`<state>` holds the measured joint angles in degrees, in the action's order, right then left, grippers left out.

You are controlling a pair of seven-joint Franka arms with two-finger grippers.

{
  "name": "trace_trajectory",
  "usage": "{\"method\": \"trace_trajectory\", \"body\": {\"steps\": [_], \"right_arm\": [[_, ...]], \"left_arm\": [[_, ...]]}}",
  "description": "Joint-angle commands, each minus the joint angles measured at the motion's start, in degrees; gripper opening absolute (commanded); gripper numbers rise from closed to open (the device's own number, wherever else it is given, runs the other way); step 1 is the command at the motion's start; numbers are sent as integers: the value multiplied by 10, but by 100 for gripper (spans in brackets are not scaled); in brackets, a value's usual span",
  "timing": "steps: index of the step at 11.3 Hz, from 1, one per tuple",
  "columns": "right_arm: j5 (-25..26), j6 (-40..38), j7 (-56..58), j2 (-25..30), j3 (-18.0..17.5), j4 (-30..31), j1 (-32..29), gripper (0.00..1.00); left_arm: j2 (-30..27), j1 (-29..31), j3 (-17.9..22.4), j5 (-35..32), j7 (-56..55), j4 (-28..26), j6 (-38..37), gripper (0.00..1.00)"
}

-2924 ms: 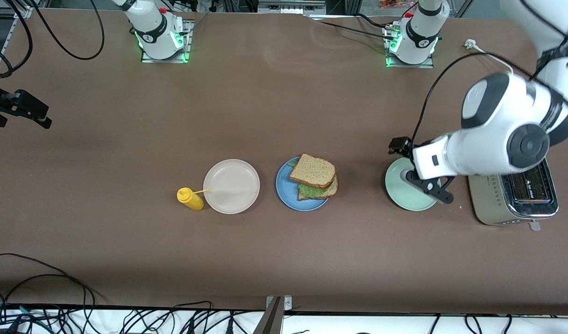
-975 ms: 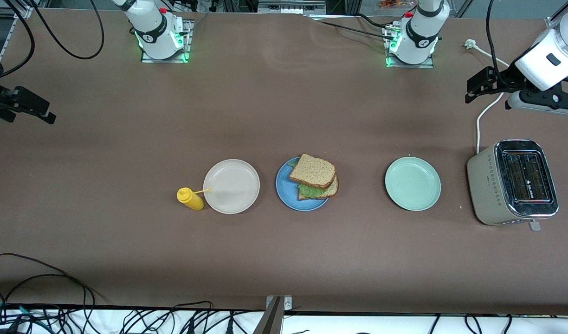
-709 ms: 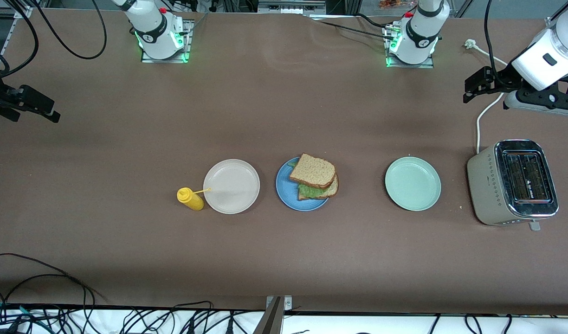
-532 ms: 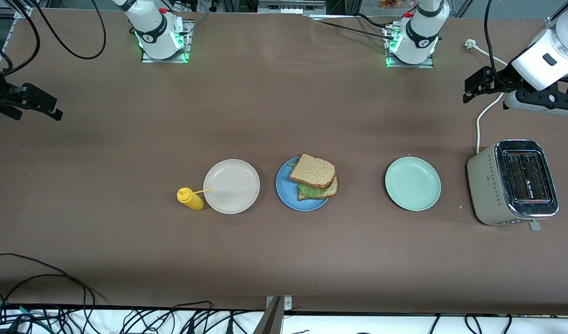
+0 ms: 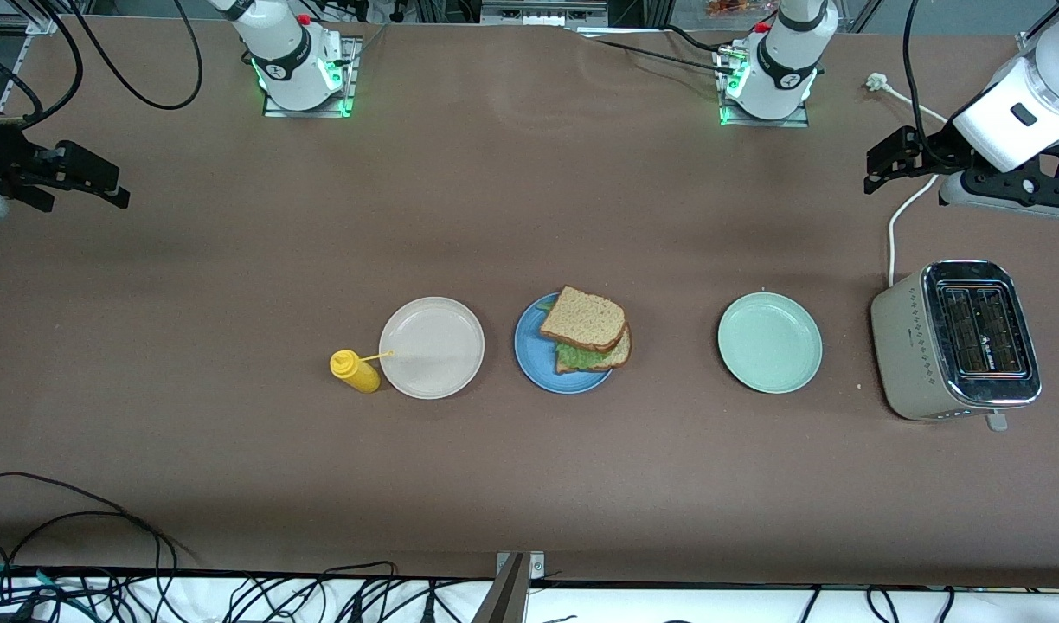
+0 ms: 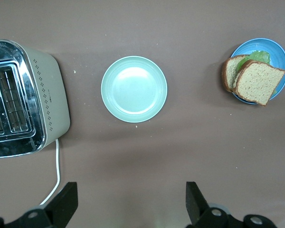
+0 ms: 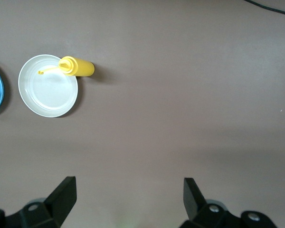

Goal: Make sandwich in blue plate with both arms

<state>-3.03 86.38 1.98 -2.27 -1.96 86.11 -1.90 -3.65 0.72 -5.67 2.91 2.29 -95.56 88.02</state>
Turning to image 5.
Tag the beige chrome two-slot toaster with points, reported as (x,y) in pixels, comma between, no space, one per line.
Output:
(906,346)

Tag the orange snack packet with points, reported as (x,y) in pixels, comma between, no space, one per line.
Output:
(737,7)

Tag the light green plate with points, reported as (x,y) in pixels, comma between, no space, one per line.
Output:
(770,343)

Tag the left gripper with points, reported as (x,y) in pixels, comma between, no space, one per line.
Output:
(939,149)

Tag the green lettuce leaf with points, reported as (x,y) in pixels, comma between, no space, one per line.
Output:
(581,356)

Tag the brown bread slice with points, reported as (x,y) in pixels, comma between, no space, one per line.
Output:
(620,353)
(581,318)

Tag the yellow squeeze bottle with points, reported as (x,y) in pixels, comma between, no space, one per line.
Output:
(356,372)

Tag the blue plate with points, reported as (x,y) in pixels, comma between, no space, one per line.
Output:
(534,363)

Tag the aluminium extrusion camera post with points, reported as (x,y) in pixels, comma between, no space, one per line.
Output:
(508,597)

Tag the beige plate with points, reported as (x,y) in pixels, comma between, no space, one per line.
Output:
(432,348)

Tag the aluminium frame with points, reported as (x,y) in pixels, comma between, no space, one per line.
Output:
(542,12)

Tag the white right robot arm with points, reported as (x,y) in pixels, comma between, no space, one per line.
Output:
(287,52)

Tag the aluminium corner bracket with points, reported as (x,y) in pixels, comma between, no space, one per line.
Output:
(1027,41)

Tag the aluminium extrusion bar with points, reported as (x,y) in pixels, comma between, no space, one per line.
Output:
(49,16)

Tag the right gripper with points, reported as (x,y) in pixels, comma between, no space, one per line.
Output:
(2,158)

